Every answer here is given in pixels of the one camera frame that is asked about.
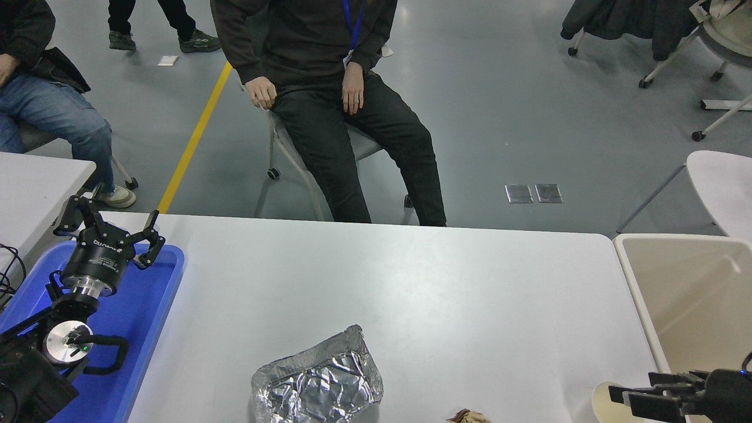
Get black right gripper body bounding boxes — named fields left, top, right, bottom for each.
left=704, top=369, right=752, bottom=423

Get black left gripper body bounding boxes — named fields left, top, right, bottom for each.
left=61, top=226, right=137, bottom=291

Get cream paper cup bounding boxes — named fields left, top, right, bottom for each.
left=591, top=381, right=647, bottom=423

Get tan paper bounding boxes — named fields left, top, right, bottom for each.
left=446, top=409, right=492, bottom=423

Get silver foil tray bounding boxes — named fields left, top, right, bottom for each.
left=251, top=324, right=384, bottom=423

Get person's right hand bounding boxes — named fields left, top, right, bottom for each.
left=245, top=76, right=278, bottom=110

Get person's left hand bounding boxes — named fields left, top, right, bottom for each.
left=342, top=62, right=366, bottom=115

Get white side table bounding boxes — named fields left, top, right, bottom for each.
left=0, top=152, right=96, bottom=277

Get blue plastic tray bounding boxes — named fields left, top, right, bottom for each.
left=0, top=241, right=186, bottom=423

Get large pale plastic bin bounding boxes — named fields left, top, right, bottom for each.
left=613, top=234, right=752, bottom=423

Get yellow floor tape line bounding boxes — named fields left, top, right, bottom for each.
left=157, top=61, right=234, bottom=214

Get person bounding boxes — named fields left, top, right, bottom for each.
left=108, top=0, right=222, bottom=54
left=210, top=0, right=447, bottom=227
left=0, top=0, right=137, bottom=209

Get dark jacket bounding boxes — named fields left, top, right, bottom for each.
left=560, top=0, right=714, bottom=62

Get black cables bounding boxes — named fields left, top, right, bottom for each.
left=0, top=244, right=27, bottom=309

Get blue lanyard with badge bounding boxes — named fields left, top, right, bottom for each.
left=343, top=0, right=366, bottom=65

